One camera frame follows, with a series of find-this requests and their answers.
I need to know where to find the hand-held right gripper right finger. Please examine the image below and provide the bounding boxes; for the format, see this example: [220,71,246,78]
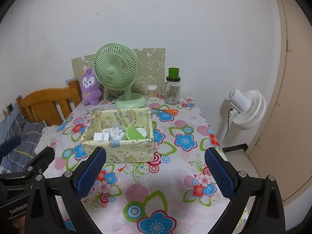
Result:
[204,147,286,234]

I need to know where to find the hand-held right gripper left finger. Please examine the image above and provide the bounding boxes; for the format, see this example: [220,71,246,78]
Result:
[24,146,108,234]

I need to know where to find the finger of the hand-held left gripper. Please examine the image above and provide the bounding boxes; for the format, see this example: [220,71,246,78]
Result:
[0,135,22,162]
[23,147,56,178]

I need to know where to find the white charger box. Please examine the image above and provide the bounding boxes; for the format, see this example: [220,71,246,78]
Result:
[94,132,110,142]

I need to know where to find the yellow patterned storage box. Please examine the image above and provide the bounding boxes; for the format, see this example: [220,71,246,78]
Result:
[81,108,155,163]

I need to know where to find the grey plaid blanket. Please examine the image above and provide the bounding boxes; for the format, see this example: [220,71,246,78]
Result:
[0,117,47,173]

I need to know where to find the wooden chair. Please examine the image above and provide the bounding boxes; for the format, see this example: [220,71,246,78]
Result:
[17,79,83,127]

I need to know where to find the white standing fan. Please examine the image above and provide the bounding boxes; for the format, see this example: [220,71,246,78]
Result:
[226,87,267,130]

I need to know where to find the orange scissors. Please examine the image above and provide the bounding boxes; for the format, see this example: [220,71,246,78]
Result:
[152,108,179,116]

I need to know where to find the purple plush toy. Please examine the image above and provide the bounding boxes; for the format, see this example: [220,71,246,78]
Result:
[81,68,101,106]

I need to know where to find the glass jar with green lid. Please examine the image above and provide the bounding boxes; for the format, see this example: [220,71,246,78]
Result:
[164,67,182,105]

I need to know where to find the cotton swab container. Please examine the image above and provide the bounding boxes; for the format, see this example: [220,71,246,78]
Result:
[147,85,158,100]

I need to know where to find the beige door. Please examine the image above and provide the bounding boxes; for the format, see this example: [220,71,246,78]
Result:
[245,0,312,206]

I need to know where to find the green desk fan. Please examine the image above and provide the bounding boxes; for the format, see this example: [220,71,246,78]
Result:
[94,43,147,109]

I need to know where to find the beige patterned board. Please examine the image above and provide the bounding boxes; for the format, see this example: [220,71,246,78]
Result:
[71,48,166,95]

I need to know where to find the black fan cable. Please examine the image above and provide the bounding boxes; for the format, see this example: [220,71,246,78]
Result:
[223,107,232,139]

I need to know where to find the white fan cable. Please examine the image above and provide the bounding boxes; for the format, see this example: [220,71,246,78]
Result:
[104,95,127,108]

